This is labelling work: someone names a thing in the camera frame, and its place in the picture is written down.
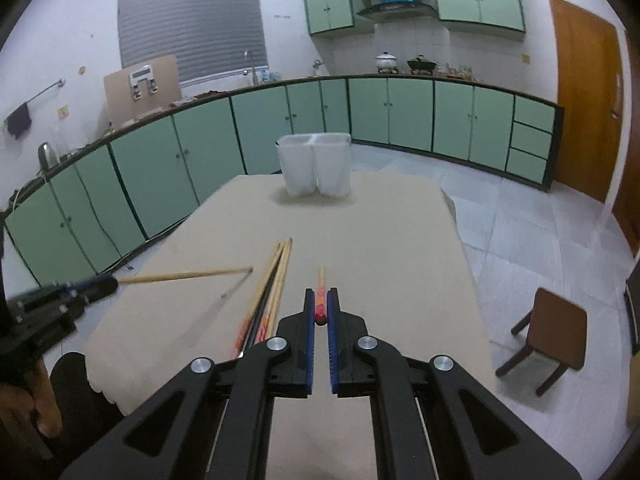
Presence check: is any brown wooden stool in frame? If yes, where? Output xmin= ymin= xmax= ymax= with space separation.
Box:
xmin=495 ymin=287 xmax=588 ymax=397

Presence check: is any wooden chopstick red end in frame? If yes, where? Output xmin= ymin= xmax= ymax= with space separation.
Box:
xmin=231 ymin=242 xmax=282 ymax=360
xmin=264 ymin=237 xmax=294 ymax=341
xmin=317 ymin=266 xmax=329 ymax=327
xmin=257 ymin=239 xmax=290 ymax=346

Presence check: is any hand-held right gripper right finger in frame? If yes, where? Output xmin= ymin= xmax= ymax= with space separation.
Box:
xmin=326 ymin=287 xmax=583 ymax=480

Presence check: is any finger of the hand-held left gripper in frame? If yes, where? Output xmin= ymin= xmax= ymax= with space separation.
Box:
xmin=61 ymin=275 xmax=115 ymax=294
xmin=75 ymin=280 xmax=120 ymax=307

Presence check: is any dark framed object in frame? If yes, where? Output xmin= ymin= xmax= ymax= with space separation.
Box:
xmin=625 ymin=280 xmax=640 ymax=353

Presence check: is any brown wooden door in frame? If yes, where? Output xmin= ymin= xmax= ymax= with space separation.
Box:
xmin=547 ymin=0 xmax=626 ymax=204

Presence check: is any beige tablecloth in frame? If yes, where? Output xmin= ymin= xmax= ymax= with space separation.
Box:
xmin=81 ymin=172 xmax=498 ymax=480

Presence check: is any brown cardboard board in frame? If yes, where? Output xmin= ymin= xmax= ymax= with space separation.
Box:
xmin=103 ymin=55 xmax=181 ymax=128

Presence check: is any person's dark trouser leg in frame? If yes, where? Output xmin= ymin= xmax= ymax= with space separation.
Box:
xmin=50 ymin=352 xmax=128 ymax=418

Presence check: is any range hood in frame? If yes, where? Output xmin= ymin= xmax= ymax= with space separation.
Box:
xmin=356 ymin=2 xmax=437 ymax=23

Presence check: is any dark towel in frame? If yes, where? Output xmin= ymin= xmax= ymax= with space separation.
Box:
xmin=5 ymin=102 xmax=33 ymax=140

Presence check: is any brown wooden panel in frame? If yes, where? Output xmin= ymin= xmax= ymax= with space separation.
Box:
xmin=612 ymin=30 xmax=640 ymax=257

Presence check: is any white utensil holder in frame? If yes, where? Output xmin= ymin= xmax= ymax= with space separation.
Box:
xmin=275 ymin=132 xmax=352 ymax=197

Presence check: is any person's left hand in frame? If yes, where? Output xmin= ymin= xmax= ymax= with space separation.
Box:
xmin=0 ymin=357 xmax=64 ymax=438

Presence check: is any grey window blind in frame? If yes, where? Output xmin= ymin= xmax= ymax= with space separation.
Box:
xmin=118 ymin=0 xmax=268 ymax=86

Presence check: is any steel kettle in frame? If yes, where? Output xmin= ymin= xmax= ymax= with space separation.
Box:
xmin=38 ymin=142 xmax=62 ymax=173

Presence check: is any green base cabinet run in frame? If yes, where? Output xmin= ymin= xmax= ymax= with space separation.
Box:
xmin=0 ymin=79 xmax=350 ymax=287
xmin=348 ymin=74 xmax=565 ymax=192

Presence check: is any white device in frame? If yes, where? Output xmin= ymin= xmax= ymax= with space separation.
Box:
xmin=129 ymin=64 xmax=160 ymax=100

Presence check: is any metal towel rail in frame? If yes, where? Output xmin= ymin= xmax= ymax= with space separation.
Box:
xmin=4 ymin=79 xmax=66 ymax=123

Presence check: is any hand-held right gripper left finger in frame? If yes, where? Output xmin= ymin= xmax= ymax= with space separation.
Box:
xmin=60 ymin=287 xmax=317 ymax=480

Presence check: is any metal faucet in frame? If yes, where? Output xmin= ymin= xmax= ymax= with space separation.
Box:
xmin=243 ymin=50 xmax=261 ymax=86

